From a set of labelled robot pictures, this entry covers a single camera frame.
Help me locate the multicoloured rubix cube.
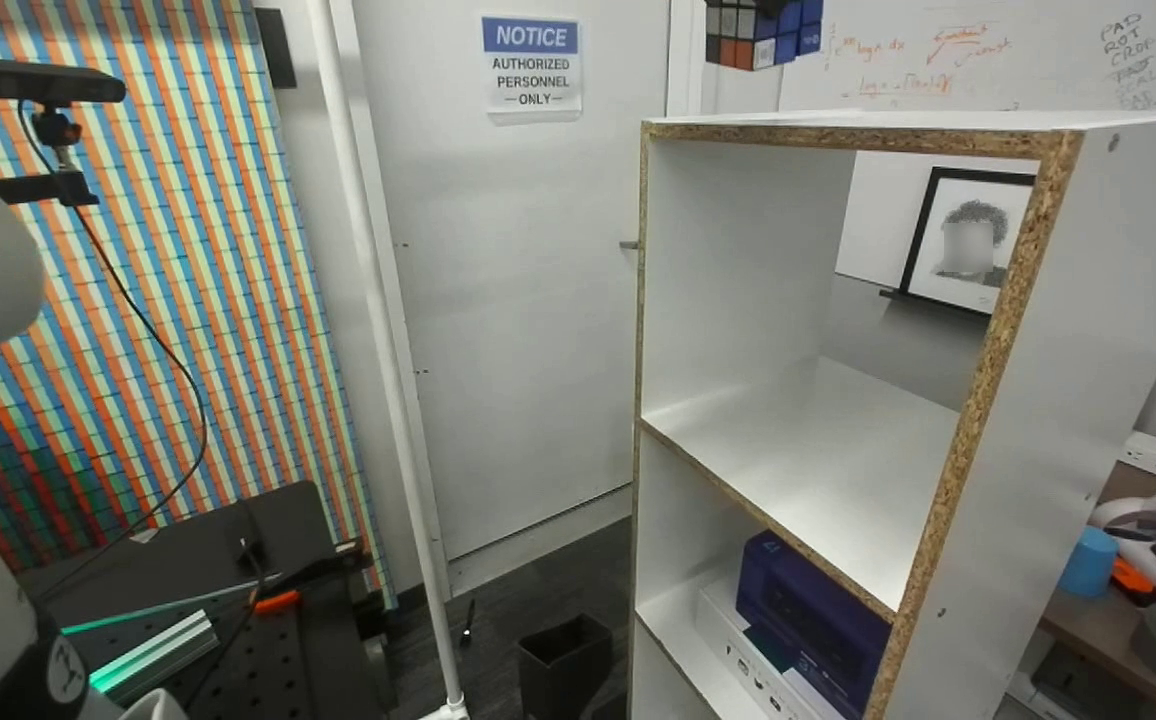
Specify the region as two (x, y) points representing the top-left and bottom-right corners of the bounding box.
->
(698, 0), (829, 78)

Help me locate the black stereo camera bar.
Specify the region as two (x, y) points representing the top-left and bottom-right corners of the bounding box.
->
(0, 52), (132, 107)

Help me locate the blue notice sign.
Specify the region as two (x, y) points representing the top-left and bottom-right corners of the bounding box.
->
(474, 11), (584, 122)

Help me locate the thin black camera cable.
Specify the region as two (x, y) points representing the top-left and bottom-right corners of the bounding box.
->
(17, 99), (216, 546)

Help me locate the green tinted metal bar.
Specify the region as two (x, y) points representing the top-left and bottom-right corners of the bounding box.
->
(59, 606), (224, 701)

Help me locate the dark blue box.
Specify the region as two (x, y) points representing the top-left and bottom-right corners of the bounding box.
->
(731, 529), (895, 720)

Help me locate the brown wooden desk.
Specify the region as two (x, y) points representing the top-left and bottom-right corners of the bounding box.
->
(1036, 457), (1156, 720)

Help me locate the orange handled clamp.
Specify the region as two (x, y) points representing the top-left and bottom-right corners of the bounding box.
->
(236, 537), (369, 623)

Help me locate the thin white stand pole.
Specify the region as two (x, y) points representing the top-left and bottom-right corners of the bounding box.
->
(296, 0), (472, 720)

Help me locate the whiteboard with writing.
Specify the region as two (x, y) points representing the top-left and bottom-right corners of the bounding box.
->
(773, 0), (1156, 122)

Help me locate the black perforated table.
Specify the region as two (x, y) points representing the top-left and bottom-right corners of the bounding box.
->
(11, 478), (396, 720)

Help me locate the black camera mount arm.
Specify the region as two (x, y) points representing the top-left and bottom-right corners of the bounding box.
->
(0, 99), (105, 214)

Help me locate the black framed portrait picture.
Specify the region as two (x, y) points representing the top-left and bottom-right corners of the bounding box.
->
(895, 166), (1045, 322)

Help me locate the black floor bin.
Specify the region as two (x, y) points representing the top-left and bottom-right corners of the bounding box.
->
(510, 614), (620, 720)

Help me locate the white wooden shelf unit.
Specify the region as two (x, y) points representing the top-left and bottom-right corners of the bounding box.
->
(625, 107), (1156, 720)

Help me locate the black wall bracket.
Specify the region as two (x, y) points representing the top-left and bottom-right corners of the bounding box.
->
(253, 3), (303, 92)

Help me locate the light blue cup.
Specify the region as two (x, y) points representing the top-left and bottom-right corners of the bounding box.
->
(1055, 526), (1121, 606)

